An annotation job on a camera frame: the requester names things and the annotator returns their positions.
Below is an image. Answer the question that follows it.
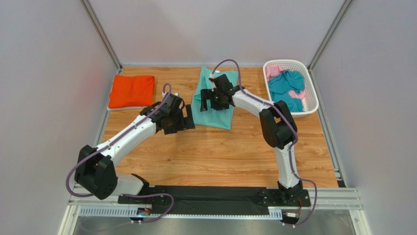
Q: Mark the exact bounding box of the mint green t-shirt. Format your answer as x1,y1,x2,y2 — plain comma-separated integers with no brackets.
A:
191,67,234,130

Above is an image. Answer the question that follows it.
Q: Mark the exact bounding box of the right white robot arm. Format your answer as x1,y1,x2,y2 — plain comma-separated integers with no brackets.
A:
200,74,303,201

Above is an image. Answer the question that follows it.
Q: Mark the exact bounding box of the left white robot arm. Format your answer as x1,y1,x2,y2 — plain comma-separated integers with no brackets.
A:
71,94,195,200

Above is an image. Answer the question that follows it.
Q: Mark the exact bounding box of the folded orange t-shirt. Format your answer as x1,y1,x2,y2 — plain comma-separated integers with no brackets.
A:
109,75,156,107

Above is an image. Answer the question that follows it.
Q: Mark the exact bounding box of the pink t-shirt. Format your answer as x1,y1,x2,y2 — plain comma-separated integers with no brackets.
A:
265,65,306,100

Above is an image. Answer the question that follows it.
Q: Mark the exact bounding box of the teal blue t-shirt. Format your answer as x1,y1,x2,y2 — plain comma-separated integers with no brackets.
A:
268,70,306,113

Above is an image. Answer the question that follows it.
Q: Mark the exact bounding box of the white plastic laundry basket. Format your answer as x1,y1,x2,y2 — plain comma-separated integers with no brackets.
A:
263,59,319,118

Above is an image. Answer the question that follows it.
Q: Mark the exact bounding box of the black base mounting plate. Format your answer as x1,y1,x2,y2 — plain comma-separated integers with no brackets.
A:
118,186,311,215

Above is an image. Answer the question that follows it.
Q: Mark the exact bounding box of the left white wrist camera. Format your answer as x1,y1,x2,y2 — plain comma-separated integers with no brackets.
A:
162,92,180,98

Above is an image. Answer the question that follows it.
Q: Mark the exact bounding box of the left aluminium corner post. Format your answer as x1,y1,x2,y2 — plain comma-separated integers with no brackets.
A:
80,0,123,74

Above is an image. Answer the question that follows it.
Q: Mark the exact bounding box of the aluminium corner post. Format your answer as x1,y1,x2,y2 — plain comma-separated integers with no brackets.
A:
80,0,123,74
308,0,354,71

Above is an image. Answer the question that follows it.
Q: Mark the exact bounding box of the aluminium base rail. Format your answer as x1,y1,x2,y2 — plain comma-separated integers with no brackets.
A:
69,186,363,220

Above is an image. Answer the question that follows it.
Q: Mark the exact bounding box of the right aluminium corner post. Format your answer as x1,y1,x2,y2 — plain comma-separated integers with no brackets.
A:
308,0,354,71

